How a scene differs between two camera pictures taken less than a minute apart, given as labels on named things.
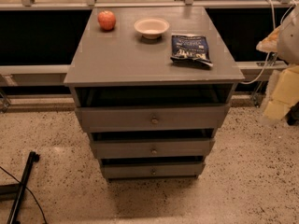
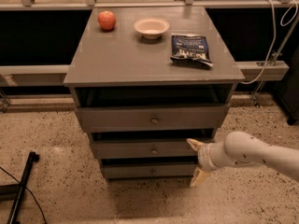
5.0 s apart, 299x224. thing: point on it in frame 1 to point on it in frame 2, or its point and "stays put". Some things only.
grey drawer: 153,148 stays put
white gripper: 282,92 to 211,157
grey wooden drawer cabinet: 150,84 stays put
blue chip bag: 190,49 stays put
